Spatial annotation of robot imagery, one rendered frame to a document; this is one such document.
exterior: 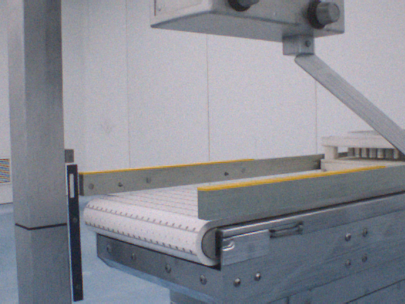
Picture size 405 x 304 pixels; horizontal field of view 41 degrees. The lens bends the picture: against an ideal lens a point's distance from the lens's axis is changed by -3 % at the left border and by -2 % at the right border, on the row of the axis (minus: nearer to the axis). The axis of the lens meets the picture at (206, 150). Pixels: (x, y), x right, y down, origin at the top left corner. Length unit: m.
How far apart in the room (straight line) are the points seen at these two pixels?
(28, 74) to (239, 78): 4.33
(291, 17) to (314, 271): 0.32
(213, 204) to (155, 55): 5.28
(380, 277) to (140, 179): 0.41
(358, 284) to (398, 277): 0.12
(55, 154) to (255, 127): 4.20
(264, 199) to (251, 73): 4.36
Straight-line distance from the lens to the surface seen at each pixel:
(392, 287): 0.99
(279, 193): 0.65
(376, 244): 0.83
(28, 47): 0.78
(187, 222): 0.61
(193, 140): 5.42
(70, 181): 0.80
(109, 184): 0.82
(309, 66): 0.70
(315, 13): 0.64
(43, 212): 0.79
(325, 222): 0.72
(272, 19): 0.60
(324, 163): 1.13
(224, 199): 0.59
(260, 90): 4.90
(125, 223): 0.70
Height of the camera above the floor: 0.92
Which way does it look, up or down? 3 degrees down
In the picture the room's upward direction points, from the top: 1 degrees counter-clockwise
